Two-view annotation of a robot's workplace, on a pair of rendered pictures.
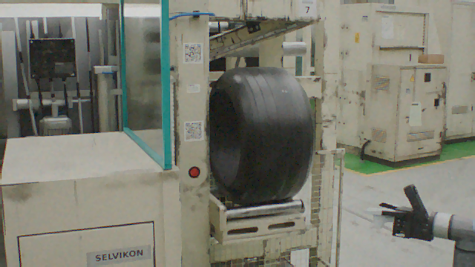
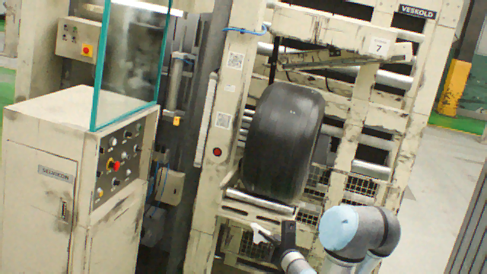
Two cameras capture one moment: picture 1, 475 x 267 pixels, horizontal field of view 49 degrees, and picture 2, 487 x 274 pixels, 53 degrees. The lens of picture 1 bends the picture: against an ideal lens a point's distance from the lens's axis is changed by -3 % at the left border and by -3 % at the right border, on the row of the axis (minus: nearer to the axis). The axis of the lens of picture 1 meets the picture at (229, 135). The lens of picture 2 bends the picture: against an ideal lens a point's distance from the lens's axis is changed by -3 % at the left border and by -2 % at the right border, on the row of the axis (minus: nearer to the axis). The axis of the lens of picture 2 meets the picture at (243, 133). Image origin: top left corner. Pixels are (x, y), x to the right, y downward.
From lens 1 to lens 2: 1.19 m
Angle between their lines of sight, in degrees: 31
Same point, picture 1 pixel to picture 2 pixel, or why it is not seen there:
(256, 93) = (267, 106)
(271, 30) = (351, 58)
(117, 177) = (62, 125)
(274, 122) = (269, 134)
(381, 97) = not seen: outside the picture
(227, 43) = (307, 59)
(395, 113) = not seen: outside the picture
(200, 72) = (237, 77)
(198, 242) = (209, 205)
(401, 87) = not seen: outside the picture
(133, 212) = (67, 151)
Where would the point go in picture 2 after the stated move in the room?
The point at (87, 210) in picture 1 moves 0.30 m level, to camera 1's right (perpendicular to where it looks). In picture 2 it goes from (43, 139) to (97, 169)
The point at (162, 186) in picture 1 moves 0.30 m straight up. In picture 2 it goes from (87, 141) to (97, 58)
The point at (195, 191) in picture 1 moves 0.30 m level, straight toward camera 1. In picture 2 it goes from (214, 167) to (176, 181)
